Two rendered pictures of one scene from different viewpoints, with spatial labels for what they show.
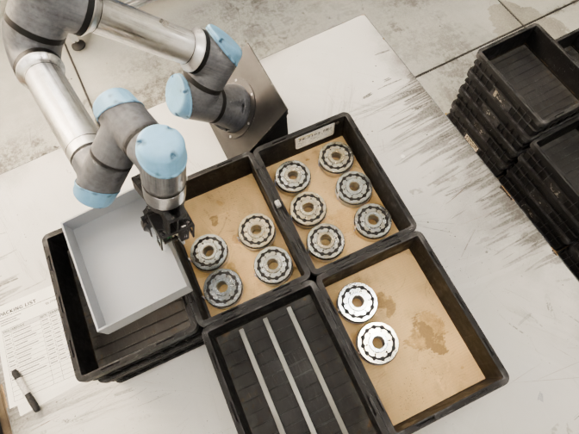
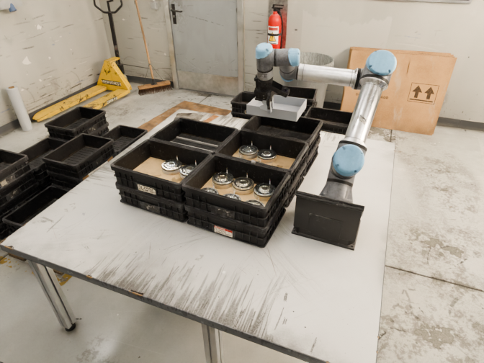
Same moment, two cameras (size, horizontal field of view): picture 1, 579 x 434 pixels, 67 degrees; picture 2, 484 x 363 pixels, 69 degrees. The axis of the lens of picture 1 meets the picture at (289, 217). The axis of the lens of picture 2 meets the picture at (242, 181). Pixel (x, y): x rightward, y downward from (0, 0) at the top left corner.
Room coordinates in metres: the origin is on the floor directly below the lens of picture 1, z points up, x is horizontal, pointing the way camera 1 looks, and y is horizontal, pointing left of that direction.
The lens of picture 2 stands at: (1.42, -1.03, 1.81)
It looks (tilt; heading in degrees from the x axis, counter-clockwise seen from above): 35 degrees down; 134
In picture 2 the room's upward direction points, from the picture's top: 1 degrees counter-clockwise
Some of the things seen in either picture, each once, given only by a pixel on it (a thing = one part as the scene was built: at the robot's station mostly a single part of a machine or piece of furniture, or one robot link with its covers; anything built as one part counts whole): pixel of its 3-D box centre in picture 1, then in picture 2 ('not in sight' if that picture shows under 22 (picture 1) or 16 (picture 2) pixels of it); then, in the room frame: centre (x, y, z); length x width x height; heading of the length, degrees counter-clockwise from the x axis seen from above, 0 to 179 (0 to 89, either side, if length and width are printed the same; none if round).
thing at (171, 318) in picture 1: (125, 286); (281, 134); (0.30, 0.45, 0.87); 0.40 x 0.30 x 0.11; 19
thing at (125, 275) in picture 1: (126, 256); (276, 106); (0.32, 0.37, 1.07); 0.27 x 0.20 x 0.05; 22
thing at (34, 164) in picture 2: not in sight; (48, 170); (-1.30, -0.41, 0.31); 0.40 x 0.30 x 0.34; 112
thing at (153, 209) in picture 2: not in sight; (166, 187); (0.12, -0.25, 0.76); 0.40 x 0.30 x 0.12; 19
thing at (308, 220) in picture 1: (308, 207); (243, 183); (0.47, -0.05, 0.86); 0.10 x 0.10 x 0.01
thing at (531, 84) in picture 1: (513, 106); not in sight; (1.05, -1.02, 0.37); 0.40 x 0.30 x 0.45; 22
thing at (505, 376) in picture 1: (407, 326); (162, 161); (0.12, -0.25, 0.92); 0.40 x 0.30 x 0.02; 19
